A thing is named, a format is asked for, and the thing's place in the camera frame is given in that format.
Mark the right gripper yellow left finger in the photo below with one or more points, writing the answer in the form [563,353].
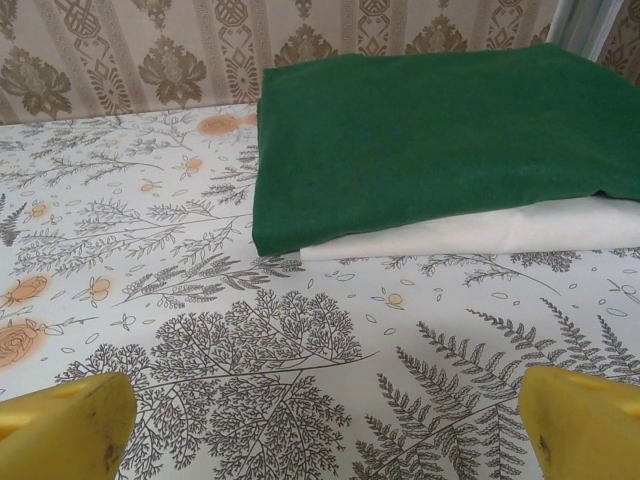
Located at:
[65,430]

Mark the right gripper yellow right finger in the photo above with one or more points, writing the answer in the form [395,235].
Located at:
[585,430]

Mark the dark green t-shirt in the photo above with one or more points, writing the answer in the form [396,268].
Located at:
[425,150]

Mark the floral patterned table cover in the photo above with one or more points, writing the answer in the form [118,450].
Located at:
[250,350]

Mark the white folded t-shirt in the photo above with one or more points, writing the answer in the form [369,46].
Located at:
[450,235]

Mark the aluminium frame post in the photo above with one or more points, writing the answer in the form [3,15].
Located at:
[575,25]

